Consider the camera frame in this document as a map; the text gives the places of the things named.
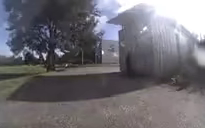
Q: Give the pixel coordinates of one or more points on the grey gravel paved ground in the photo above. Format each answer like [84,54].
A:
[100,110]

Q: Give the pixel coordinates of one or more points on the slender tree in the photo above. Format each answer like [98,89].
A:
[82,46]

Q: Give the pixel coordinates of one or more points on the green grass field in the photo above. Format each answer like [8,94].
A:
[3,87]

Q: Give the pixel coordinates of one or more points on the distant row of trees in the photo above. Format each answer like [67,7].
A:
[0,60]

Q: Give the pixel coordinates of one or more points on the grey wooden shed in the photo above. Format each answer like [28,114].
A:
[153,50]

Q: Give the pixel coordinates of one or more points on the large dark leafy tree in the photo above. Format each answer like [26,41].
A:
[50,30]

